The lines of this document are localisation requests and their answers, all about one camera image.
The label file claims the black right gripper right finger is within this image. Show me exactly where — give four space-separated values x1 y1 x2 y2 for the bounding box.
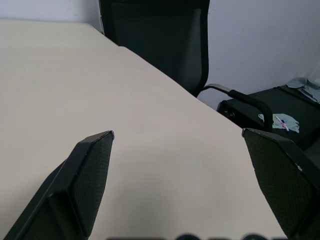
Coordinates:
241 127 320 240

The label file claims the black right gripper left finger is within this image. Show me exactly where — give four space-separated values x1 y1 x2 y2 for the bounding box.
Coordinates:
3 130 115 240

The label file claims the light blue cloth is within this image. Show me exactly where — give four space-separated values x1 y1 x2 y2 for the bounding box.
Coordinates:
257 113 301 133

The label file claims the white marker pen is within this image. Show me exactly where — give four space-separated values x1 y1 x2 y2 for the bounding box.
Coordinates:
275 115 290 132

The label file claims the black equipment case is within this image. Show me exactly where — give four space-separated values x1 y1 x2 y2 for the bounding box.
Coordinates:
216 85 320 151

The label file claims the grey blue crumpled cloth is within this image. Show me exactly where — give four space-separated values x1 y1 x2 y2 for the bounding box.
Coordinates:
285 77 320 104

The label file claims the black mesh office chair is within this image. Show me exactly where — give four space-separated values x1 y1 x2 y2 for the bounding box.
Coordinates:
98 0 274 131

